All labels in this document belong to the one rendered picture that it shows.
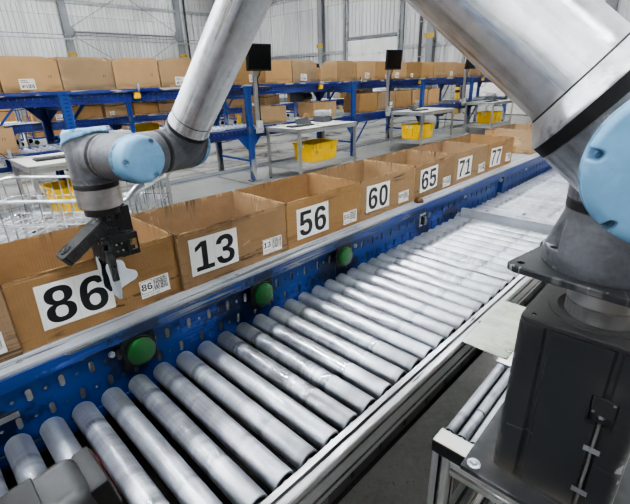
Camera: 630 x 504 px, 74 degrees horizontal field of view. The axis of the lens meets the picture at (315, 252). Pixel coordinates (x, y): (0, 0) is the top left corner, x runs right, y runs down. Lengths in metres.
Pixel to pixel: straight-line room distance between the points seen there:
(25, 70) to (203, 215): 4.31
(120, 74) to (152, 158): 5.11
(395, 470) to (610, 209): 1.54
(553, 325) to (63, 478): 0.64
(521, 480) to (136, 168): 0.89
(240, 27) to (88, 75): 5.06
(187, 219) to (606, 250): 1.22
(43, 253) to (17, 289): 0.31
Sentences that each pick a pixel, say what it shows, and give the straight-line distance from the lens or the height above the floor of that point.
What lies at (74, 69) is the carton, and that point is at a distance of 5.79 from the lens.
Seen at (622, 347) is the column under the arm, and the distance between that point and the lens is 0.71.
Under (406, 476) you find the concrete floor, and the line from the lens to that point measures 1.85.
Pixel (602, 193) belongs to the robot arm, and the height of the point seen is 1.32.
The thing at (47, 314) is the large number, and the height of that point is 0.95.
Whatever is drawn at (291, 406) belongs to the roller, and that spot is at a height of 0.75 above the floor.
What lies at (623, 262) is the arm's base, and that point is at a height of 1.19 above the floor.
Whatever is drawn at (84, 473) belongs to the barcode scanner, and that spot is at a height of 1.09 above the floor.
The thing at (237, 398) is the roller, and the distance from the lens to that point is 1.03.
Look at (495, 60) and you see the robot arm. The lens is 0.49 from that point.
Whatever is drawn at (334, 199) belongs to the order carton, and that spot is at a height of 1.01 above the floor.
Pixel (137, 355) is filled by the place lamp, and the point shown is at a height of 0.81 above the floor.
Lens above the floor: 1.42
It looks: 23 degrees down
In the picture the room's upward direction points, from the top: 2 degrees counter-clockwise
